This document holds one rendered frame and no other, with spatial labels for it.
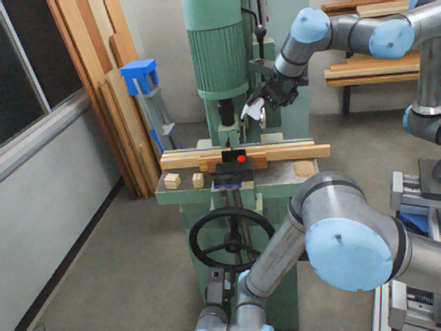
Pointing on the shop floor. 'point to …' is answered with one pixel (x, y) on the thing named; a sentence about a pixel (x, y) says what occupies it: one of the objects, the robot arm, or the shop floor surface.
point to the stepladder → (143, 84)
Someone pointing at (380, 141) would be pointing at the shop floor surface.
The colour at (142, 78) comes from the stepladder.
